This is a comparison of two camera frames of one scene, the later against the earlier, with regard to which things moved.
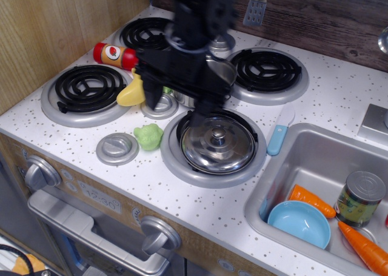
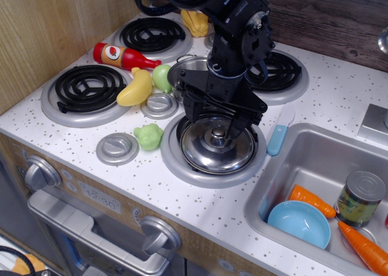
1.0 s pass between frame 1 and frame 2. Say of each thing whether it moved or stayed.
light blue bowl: stayed
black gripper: moved
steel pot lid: stayed
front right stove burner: stayed
